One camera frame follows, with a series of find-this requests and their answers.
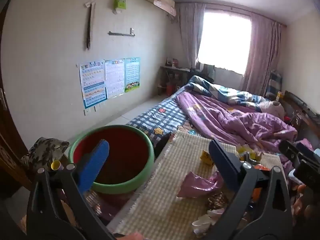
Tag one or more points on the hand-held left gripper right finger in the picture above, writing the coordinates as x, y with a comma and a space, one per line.
225, 165

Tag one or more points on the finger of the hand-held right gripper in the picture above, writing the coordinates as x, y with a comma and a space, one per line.
295, 152

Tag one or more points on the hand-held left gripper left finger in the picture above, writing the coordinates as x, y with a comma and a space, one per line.
97, 162

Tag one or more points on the yellow wrapper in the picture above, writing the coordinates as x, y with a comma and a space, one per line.
207, 158

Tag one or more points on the pink snack bag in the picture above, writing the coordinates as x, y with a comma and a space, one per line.
197, 182

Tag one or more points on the green basin with red inside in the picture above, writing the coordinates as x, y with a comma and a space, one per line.
130, 150

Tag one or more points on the person's right hand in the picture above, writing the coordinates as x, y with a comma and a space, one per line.
300, 206

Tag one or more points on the pink cloth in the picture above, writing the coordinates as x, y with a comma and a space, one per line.
305, 144

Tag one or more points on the yellow paper scrap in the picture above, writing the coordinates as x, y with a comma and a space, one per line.
246, 153

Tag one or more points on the brown patterned wrapper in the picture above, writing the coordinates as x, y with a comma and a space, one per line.
217, 200

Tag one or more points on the dark wooden headboard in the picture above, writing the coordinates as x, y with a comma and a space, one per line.
302, 112

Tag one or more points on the purple cup with yellow inside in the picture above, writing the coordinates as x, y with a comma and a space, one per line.
56, 165

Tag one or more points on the purple blanket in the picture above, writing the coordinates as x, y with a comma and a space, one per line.
225, 120

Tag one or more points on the pale pillow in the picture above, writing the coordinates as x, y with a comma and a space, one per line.
273, 108

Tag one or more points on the floral cushion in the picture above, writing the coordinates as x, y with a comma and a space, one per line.
45, 150

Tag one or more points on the small yellow box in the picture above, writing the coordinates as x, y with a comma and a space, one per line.
280, 95

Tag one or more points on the beige checked mat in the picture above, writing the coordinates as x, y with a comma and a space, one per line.
165, 180

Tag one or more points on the white pink crumpled scrap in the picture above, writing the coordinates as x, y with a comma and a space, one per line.
203, 223

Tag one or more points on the blue plaid cloth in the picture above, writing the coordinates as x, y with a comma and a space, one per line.
273, 83

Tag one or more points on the blue patchwork quilt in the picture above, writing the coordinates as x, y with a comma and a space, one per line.
220, 90

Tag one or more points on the blue plaid bedsheet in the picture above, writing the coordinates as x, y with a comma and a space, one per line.
160, 117

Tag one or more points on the dark wooden door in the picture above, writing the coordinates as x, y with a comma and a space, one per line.
10, 155

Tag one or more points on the red bucket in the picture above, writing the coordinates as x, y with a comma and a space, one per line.
171, 89

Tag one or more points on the dark clothes pile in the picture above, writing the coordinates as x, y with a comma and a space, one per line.
203, 72

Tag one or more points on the pink right curtain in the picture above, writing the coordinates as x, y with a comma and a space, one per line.
262, 55

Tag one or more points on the pink curtain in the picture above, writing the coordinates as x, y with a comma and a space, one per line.
188, 35
262, 55

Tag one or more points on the small dark desk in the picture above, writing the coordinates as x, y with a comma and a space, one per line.
175, 71

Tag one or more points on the bright window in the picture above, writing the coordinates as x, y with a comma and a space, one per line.
225, 42

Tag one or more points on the metal towel bar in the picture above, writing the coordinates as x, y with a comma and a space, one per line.
121, 33

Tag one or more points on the pink left curtain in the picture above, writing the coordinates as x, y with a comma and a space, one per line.
188, 35

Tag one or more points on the hanging dark wooden stick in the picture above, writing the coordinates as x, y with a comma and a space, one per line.
89, 27

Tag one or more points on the white wall socket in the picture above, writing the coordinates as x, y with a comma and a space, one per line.
86, 112

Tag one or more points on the blue wall poster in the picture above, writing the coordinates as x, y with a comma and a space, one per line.
93, 85

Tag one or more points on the white wall poster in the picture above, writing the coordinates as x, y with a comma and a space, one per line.
114, 77

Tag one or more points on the teal wall poster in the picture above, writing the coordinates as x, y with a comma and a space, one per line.
132, 75

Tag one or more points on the wall air conditioner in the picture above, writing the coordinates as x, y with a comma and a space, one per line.
161, 1

